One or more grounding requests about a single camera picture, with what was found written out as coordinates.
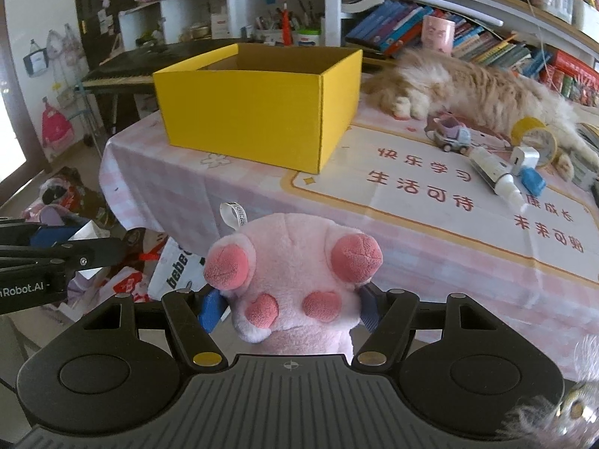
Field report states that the yellow cardboard box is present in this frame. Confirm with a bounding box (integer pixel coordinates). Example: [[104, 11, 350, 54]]
[[153, 43, 363, 175]]

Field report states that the black piano keyboard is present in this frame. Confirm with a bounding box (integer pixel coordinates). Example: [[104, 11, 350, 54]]
[[82, 40, 244, 89]]

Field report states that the yellow tape roll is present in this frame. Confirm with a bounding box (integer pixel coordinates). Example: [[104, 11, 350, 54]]
[[510, 117, 559, 168]]

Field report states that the pink cup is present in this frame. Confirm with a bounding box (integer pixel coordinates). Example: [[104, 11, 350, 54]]
[[421, 15, 456, 54]]

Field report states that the white low shelf unit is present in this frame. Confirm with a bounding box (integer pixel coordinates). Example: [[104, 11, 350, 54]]
[[117, 0, 328, 52]]

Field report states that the white bookshelf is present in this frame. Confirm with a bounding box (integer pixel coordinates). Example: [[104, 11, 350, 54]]
[[323, 0, 599, 73]]

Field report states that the pen holder with pens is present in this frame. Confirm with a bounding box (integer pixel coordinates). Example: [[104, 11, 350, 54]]
[[253, 7, 283, 44]]

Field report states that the pile of clothes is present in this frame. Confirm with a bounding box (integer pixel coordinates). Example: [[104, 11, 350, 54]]
[[21, 168, 118, 239]]

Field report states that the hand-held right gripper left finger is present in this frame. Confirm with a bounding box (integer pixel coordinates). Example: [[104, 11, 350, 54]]
[[84, 287, 230, 372]]

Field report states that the dark wooden door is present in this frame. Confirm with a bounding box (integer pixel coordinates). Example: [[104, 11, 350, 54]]
[[72, 0, 150, 71]]

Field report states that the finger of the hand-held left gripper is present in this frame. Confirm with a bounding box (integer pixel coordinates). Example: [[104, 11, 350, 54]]
[[0, 227, 148, 273], [0, 217, 89, 246]]

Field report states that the red boxed book set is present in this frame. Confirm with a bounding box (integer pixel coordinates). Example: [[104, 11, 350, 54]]
[[538, 49, 599, 104]]

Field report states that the pink checked tablecloth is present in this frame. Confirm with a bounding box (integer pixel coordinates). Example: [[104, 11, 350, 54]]
[[99, 89, 599, 379]]

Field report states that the fluffy grey pompom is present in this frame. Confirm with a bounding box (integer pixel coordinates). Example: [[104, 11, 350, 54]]
[[498, 334, 599, 449]]

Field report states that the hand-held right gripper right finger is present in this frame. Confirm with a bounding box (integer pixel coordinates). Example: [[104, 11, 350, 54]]
[[351, 283, 499, 370]]

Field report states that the pink plush toy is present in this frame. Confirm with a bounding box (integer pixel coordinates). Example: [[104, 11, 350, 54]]
[[203, 202, 384, 356]]

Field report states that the pink backpack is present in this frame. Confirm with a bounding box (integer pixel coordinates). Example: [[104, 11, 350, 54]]
[[41, 98, 76, 150]]

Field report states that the grey and purple toy car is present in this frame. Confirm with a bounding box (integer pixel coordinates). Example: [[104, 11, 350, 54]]
[[425, 113, 472, 153]]

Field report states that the white charger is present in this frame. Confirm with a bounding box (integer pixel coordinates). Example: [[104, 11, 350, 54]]
[[510, 146, 540, 176]]

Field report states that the white printed plastic bag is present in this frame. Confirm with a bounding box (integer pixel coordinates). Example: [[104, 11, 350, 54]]
[[147, 236, 207, 302]]

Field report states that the white squeeze tube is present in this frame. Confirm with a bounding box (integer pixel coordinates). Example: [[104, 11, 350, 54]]
[[469, 146, 525, 209]]

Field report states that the blue toy car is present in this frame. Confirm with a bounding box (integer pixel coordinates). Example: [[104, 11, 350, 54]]
[[519, 167, 547, 196]]

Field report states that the fluffy cream cat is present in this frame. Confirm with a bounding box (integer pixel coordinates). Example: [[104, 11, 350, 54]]
[[362, 49, 599, 183]]

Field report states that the row of leaning books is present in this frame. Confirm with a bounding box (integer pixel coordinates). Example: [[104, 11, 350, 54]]
[[344, 0, 553, 76]]

